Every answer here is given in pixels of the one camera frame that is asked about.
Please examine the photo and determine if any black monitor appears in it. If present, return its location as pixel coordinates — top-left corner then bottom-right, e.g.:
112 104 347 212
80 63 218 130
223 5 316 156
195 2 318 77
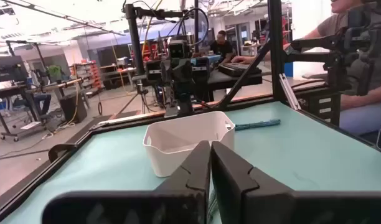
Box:
0 55 29 84

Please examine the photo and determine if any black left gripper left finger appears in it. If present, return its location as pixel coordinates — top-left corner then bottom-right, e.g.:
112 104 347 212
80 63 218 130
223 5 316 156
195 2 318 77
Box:
42 139 212 224

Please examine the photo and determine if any black floor box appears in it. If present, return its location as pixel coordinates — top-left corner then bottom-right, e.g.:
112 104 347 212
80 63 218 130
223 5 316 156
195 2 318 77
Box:
59 91 88 124

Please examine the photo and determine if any shelf with red bins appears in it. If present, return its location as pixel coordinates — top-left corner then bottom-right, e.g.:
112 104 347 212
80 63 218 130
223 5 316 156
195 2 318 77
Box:
73 60 104 94

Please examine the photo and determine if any black box with white labels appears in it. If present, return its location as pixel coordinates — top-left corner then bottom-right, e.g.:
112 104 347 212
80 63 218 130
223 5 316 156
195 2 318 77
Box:
294 88 341 126

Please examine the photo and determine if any blue box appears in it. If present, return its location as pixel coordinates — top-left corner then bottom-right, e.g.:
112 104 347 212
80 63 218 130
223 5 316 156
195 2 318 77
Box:
190 54 222 74

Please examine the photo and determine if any small background plant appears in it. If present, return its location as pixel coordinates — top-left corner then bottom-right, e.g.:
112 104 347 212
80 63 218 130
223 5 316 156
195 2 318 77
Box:
47 64 64 82

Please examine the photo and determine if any black rolling desk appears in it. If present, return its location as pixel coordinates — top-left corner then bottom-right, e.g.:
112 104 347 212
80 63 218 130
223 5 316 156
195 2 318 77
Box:
0 82 54 142

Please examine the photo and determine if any white plastic bin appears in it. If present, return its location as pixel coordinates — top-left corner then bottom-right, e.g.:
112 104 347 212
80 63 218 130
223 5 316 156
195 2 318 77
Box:
143 111 236 178

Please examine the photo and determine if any black table frame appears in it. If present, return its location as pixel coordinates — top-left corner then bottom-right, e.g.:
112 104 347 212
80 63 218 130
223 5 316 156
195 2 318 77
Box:
0 0 381 223

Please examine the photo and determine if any person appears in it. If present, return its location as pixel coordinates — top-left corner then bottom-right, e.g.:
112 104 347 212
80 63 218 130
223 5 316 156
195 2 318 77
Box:
209 30 235 65
230 0 381 134

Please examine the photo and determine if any blue braided USB cable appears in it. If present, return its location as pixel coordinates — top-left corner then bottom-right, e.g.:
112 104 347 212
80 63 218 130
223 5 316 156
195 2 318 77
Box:
235 119 281 131

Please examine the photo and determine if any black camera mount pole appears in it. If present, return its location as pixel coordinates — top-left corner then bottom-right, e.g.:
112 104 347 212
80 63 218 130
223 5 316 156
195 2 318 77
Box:
121 2 210 78

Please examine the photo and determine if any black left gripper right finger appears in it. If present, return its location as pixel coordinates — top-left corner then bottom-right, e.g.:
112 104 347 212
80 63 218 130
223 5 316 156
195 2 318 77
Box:
210 141 381 224

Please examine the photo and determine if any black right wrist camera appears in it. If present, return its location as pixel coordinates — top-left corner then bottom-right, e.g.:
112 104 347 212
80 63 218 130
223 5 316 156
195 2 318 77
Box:
168 39 191 60

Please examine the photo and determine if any black keyboard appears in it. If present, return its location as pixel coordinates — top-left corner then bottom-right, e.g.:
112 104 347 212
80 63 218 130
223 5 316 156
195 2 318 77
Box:
217 62 263 78

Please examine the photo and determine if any silver aluminium bar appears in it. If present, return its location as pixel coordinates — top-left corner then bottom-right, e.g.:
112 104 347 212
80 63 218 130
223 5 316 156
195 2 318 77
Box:
279 73 302 111

